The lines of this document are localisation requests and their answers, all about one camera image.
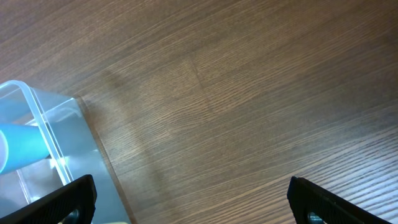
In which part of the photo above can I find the clear plastic storage container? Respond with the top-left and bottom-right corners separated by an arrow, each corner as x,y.
1,80 -> 130,223

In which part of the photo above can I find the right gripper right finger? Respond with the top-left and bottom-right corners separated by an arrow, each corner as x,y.
287,176 -> 387,224

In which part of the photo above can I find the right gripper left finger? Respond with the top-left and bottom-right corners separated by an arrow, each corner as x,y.
1,174 -> 97,224

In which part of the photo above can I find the blue plastic cup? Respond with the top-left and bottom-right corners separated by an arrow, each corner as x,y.
1,123 -> 50,174

